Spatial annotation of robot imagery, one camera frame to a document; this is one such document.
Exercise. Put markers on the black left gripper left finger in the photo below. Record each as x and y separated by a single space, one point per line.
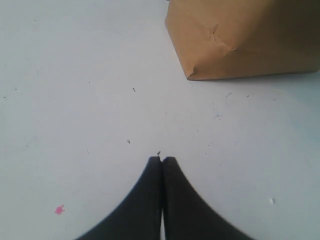
138 216

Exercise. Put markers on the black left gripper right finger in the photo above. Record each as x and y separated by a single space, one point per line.
186 215

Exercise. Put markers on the brown paper bag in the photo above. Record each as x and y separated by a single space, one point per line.
222 39

